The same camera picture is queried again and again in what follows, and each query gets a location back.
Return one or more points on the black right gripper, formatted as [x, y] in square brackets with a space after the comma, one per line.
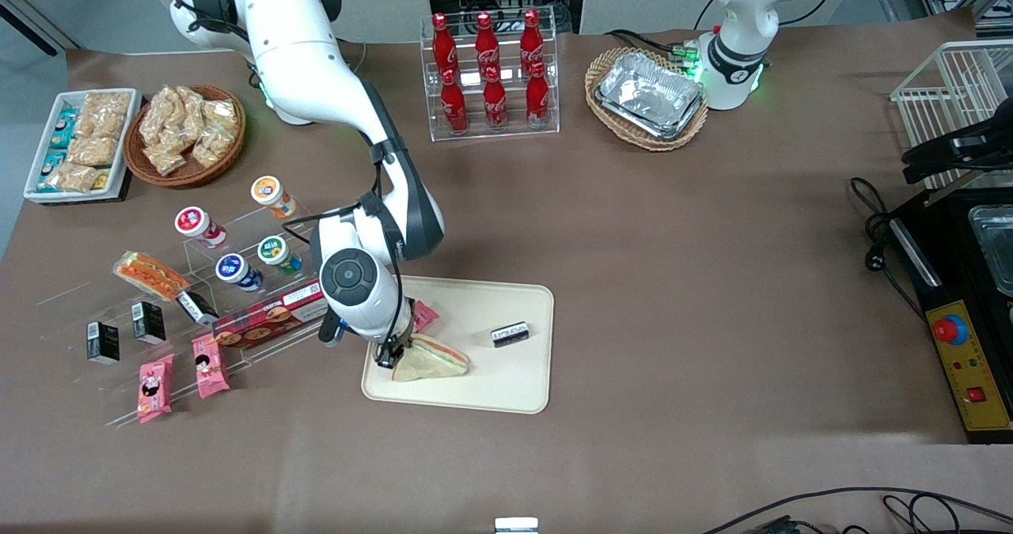
[393, 347]

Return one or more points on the triangular sandwich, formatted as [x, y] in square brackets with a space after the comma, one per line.
[435, 360]

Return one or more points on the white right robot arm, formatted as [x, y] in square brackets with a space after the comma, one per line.
[301, 59]

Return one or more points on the beige plastic tray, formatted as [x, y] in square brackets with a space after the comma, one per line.
[498, 376]

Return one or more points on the wrapped orange hot dog sandwich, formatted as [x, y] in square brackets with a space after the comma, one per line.
[150, 274]

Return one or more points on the aluminium foil tray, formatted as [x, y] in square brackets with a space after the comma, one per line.
[649, 95]

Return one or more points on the metal tray in machine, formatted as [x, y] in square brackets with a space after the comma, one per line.
[997, 241]

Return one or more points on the pink snack pack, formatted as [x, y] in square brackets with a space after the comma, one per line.
[154, 388]
[426, 316]
[210, 368]

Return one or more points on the small black box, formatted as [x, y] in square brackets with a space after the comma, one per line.
[149, 322]
[103, 342]
[196, 308]
[510, 335]

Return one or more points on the long red cookie box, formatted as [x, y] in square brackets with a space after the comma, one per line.
[261, 320]

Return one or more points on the green lid cup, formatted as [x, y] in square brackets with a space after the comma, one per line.
[272, 249]

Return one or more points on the blue lid cup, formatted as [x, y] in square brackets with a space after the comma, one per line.
[231, 266]

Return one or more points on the small clear acrylic riser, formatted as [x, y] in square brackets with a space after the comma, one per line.
[237, 229]

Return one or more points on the orange lid cup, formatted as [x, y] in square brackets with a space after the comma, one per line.
[267, 191]

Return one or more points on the clear acrylic bottle rack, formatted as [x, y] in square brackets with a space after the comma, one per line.
[491, 134]

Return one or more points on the red lid cup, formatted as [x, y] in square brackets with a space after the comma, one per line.
[192, 221]

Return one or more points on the red cola bottle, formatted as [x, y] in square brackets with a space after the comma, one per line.
[495, 105]
[537, 100]
[486, 43]
[455, 107]
[443, 47]
[531, 42]

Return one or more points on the dark brown wicker basket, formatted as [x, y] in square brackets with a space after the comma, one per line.
[229, 150]

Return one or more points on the clear bag of crackers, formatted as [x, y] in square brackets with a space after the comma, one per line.
[165, 160]
[220, 115]
[186, 107]
[71, 178]
[212, 148]
[157, 115]
[93, 150]
[104, 113]

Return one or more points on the large clear acrylic stand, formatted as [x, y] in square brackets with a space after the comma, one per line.
[119, 391]

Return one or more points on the light wicker basket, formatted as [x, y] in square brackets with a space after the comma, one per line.
[601, 111]

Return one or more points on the white rectangular bin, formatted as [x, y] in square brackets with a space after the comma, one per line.
[127, 150]

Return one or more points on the teal snack pack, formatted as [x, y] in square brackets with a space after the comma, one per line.
[63, 129]
[53, 164]

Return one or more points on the red emergency stop button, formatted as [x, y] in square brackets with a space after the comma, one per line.
[950, 329]

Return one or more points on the black sealing machine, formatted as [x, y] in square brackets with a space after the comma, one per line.
[946, 273]

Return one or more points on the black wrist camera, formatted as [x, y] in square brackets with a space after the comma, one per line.
[332, 332]

